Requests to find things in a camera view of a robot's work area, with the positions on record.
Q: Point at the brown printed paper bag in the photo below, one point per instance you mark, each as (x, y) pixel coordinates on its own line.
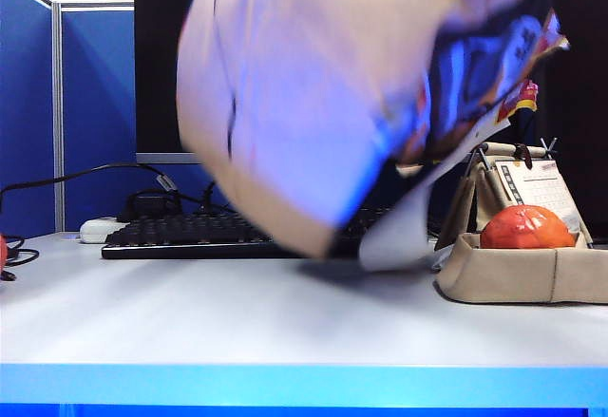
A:
(309, 80)

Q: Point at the orange fruit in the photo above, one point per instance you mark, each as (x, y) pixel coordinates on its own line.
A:
(527, 229)

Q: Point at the red object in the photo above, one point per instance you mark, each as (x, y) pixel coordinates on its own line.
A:
(3, 251)

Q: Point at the black keyboard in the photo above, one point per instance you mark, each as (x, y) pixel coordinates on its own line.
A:
(190, 236)

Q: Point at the large black monitor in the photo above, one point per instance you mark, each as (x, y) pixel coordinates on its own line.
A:
(157, 56)

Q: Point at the white power strip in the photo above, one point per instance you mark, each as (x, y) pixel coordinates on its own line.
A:
(95, 231)

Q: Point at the beige fabric tent-shaped holder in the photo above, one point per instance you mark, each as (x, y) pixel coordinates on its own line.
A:
(513, 279)

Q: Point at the white printed paper card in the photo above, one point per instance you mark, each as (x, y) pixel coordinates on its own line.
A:
(546, 194)

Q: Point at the black monitor with HSO logo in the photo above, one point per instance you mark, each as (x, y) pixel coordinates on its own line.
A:
(584, 103)

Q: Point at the grey partition post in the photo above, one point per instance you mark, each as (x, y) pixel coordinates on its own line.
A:
(58, 103)

